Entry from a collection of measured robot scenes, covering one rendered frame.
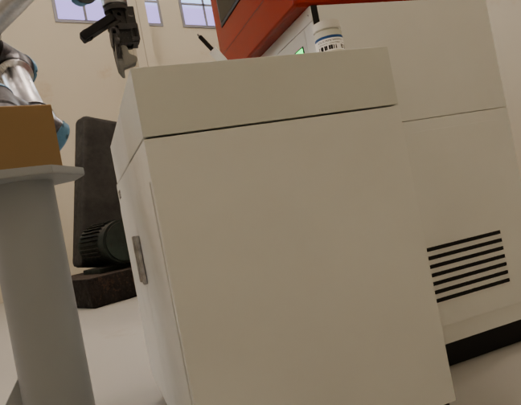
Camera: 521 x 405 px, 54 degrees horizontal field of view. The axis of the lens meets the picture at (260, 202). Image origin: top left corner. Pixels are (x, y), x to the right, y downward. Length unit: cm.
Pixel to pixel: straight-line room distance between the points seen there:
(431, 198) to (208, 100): 91
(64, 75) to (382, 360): 761
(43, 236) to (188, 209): 40
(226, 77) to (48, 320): 69
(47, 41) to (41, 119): 723
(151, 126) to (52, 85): 730
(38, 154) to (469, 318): 141
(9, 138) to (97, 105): 711
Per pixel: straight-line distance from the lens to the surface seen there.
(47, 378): 133
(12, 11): 180
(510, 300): 197
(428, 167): 176
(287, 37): 185
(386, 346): 127
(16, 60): 188
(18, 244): 130
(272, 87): 116
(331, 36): 133
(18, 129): 135
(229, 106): 112
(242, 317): 110
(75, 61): 856
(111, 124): 615
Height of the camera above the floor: 64
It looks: level
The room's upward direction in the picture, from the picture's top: 11 degrees counter-clockwise
